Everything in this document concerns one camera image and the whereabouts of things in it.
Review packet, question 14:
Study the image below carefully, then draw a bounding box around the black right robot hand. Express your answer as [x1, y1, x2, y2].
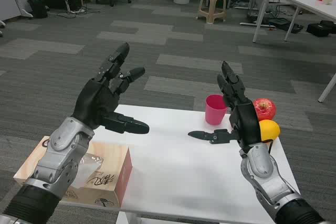
[187, 60, 263, 154]

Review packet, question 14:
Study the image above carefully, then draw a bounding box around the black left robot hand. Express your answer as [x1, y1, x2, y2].
[71, 41, 150, 134]

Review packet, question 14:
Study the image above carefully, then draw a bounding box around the wood-print tissue box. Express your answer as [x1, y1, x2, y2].
[13, 136, 133, 207]

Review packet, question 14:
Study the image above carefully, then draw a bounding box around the yellow lemon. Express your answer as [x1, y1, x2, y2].
[258, 119, 281, 143]

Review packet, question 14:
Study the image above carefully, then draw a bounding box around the red apple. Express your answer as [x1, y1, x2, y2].
[252, 98, 277, 122]

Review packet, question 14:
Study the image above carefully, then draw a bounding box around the pink plastic cup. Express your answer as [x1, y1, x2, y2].
[205, 94, 228, 126]

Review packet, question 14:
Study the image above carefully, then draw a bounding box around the white table leg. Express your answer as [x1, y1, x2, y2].
[317, 72, 336, 103]

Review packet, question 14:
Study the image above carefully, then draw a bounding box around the flat black bag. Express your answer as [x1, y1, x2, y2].
[267, 18, 304, 35]

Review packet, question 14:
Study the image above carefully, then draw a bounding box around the black trash bin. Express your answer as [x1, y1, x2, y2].
[27, 0, 49, 19]

